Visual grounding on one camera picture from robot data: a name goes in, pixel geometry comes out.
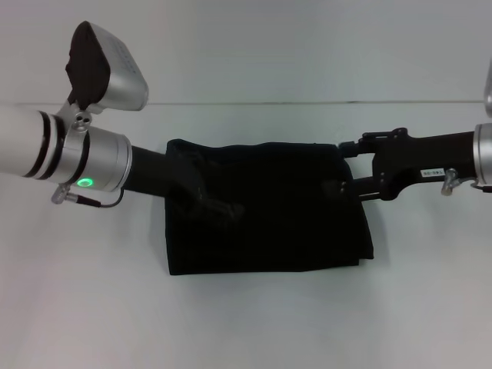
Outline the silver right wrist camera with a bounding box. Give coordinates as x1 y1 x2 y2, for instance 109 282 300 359
482 57 492 119

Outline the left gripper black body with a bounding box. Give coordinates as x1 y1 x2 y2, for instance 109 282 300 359
119 144 170 201

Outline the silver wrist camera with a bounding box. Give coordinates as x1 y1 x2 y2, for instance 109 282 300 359
482 57 492 119
64 21 150 115

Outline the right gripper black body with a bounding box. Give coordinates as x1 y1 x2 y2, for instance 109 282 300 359
368 128 480 203

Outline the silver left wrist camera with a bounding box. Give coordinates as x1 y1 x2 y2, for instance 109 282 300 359
64 21 150 115

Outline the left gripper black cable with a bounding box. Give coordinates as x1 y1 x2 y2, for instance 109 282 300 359
50 183 125 209

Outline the black shirt with FREE print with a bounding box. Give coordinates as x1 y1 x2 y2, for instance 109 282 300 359
163 138 376 276

